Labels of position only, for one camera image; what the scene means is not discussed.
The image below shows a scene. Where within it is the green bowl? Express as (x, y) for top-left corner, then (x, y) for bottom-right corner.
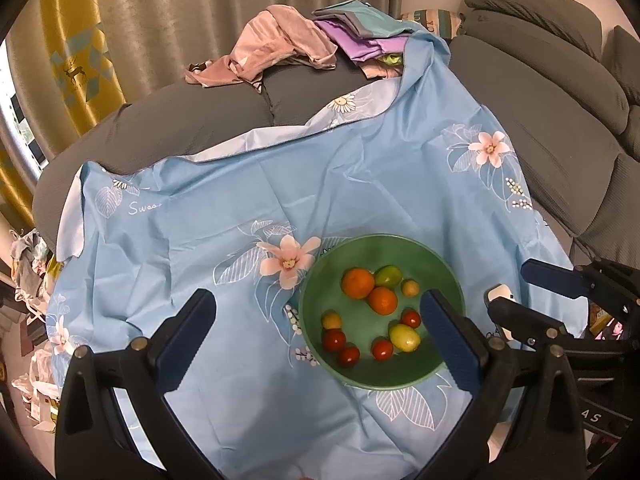
(299, 234), (466, 391)

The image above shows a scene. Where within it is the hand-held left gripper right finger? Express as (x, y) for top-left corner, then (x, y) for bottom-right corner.
(415, 289), (586, 480)

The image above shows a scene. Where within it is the pile of plastic bags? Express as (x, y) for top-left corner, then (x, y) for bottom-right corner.
(10, 227), (63, 431)

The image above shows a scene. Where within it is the yellow patterned curtain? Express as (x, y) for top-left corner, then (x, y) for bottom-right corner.
(40, 0), (126, 121)

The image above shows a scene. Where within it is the grey curtain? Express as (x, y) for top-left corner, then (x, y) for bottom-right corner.
(10, 0), (406, 161)

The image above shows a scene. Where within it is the grey sofa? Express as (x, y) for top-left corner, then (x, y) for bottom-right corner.
(32, 0), (640, 261)

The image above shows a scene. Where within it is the teal folded cloth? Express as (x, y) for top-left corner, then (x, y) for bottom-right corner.
(314, 2), (416, 38)

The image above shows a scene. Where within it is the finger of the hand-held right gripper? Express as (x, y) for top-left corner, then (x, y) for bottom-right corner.
(520, 259), (640, 321)
(487, 297), (626, 356)

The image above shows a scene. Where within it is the purple cloth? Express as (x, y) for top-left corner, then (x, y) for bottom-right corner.
(315, 20), (406, 78)

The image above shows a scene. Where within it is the yellow packet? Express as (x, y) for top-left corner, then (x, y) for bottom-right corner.
(587, 302), (616, 336)

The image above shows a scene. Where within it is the patterned pillow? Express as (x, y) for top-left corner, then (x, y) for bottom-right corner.
(400, 8), (466, 38)

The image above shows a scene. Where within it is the green tomato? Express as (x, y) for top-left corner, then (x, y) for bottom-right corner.
(375, 265), (404, 288)

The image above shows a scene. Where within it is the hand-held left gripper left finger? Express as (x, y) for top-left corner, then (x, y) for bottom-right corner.
(55, 287), (221, 480)

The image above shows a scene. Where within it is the blue floral cloth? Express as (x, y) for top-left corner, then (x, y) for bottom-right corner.
(45, 27), (588, 480)

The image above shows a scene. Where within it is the pink cloth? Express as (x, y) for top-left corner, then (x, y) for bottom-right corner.
(185, 5), (340, 93)

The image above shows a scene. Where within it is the orange tomato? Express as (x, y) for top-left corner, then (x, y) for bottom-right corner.
(341, 267), (376, 300)
(368, 286), (399, 316)

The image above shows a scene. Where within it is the yellow-green tomato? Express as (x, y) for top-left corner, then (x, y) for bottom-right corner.
(389, 324), (421, 353)

